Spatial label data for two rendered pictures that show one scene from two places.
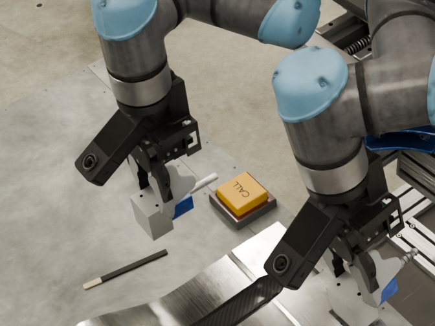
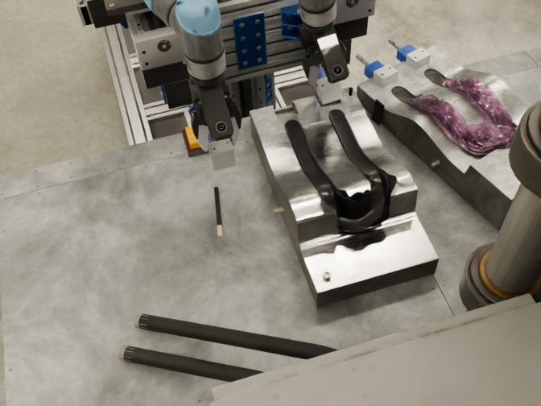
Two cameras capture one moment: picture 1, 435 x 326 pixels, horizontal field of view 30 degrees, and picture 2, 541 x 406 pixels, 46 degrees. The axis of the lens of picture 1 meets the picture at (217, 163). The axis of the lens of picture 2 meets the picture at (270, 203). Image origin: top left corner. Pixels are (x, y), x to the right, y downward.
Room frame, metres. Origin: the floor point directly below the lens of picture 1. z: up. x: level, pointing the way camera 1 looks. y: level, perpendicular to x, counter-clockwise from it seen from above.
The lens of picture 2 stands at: (0.42, 0.97, 1.97)
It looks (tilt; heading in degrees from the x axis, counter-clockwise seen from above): 53 degrees down; 286
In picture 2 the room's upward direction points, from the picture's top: 4 degrees counter-clockwise
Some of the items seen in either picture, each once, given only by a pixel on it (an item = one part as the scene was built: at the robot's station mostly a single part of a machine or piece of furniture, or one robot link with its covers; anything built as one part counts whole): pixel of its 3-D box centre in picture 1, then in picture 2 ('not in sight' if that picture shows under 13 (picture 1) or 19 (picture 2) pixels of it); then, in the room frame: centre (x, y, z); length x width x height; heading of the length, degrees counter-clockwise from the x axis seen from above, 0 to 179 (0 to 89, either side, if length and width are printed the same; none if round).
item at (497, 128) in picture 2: not in sight; (465, 108); (0.26, -0.17, 0.90); 0.26 x 0.18 x 0.08; 137
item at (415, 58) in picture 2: not in sight; (405, 52); (0.42, -0.39, 0.86); 0.13 x 0.05 x 0.05; 137
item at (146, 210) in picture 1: (179, 196); (216, 138); (0.80, 0.06, 0.93); 0.13 x 0.05 x 0.05; 120
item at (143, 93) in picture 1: (138, 76); (204, 60); (0.79, 0.08, 1.17); 0.08 x 0.08 x 0.05
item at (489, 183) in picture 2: not in sight; (465, 120); (0.25, -0.17, 0.86); 0.50 x 0.26 x 0.11; 137
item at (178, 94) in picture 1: (155, 121); (209, 89); (0.79, 0.07, 1.09); 0.09 x 0.08 x 0.12; 120
